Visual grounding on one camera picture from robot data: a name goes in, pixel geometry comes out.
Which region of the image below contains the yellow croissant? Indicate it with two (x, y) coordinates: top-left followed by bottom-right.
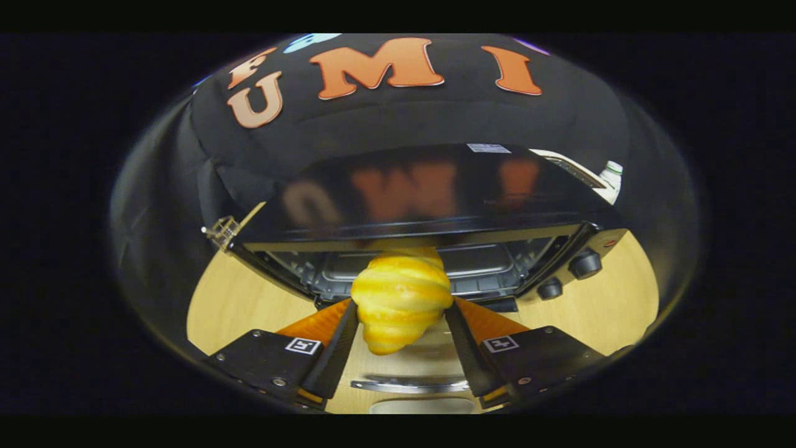
(350, 248), (455, 356)

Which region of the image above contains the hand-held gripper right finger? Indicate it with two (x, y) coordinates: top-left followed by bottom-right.
(443, 297), (607, 408)

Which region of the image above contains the small white bottle green cap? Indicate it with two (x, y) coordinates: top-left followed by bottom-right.
(598, 161), (624, 205)

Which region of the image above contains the white plate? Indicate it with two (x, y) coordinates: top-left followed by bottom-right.
(369, 398), (476, 414)

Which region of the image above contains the white pop-up toaster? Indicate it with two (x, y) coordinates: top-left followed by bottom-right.
(532, 148), (619, 203)

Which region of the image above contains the black toaster oven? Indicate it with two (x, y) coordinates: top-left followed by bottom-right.
(227, 143), (629, 394)

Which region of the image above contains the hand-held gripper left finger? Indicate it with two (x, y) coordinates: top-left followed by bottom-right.
(205, 299), (360, 411)

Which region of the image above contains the metal wire basket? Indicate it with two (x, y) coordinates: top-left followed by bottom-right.
(201, 215), (242, 251)

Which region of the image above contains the black backdrop cloth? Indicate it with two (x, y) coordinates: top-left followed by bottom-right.
(112, 34), (700, 349)

